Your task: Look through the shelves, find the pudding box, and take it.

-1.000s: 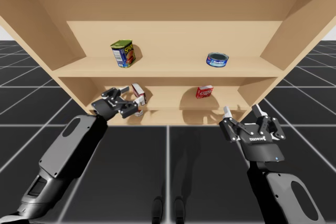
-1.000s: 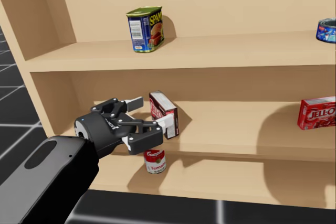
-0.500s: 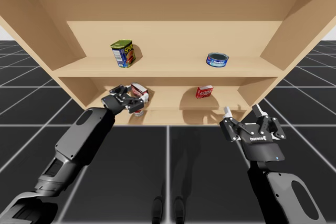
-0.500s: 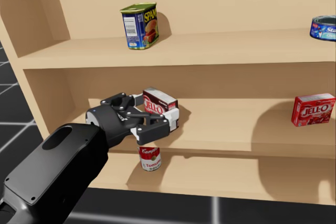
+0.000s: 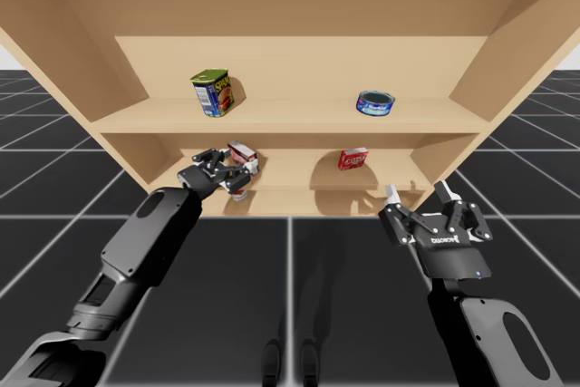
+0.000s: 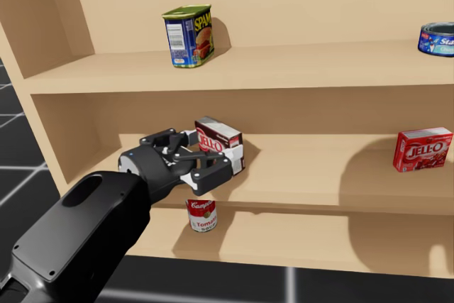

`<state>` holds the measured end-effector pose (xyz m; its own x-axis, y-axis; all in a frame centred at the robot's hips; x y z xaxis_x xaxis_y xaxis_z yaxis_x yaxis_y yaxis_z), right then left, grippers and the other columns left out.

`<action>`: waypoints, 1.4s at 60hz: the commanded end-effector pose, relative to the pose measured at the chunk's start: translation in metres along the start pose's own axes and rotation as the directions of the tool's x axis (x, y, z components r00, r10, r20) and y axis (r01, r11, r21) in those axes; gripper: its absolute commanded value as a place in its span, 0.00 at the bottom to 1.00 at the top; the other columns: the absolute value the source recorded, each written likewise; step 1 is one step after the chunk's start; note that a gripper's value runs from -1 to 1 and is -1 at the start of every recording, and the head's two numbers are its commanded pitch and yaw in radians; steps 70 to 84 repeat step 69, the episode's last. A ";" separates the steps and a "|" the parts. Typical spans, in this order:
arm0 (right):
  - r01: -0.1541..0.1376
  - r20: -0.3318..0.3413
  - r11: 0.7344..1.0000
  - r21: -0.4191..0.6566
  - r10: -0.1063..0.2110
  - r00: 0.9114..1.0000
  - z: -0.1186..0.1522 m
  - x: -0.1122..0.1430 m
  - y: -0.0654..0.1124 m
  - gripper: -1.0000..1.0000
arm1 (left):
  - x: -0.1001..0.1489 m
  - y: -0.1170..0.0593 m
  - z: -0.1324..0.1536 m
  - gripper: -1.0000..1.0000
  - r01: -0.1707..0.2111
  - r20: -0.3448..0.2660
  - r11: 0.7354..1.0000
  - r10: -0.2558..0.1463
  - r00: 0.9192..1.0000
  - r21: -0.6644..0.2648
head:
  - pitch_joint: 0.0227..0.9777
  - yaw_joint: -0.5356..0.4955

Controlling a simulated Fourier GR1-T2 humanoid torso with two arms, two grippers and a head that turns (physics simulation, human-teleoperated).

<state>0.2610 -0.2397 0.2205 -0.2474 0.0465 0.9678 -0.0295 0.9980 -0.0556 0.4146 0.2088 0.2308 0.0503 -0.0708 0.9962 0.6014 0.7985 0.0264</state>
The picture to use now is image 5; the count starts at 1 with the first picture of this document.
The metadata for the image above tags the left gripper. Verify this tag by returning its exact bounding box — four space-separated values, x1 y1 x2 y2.
176 147 253 200

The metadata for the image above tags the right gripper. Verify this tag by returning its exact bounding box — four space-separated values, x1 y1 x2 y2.
377 179 497 281

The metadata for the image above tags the red and white carton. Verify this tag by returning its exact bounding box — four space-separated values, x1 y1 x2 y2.
226 140 261 203

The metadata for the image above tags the green and blue rectangular can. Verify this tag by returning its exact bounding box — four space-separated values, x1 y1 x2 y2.
189 68 236 119

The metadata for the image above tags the blue flat can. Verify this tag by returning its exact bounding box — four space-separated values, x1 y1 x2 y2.
355 90 396 118

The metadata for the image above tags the pale wooden shelf unit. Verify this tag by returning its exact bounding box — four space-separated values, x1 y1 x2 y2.
0 0 580 218

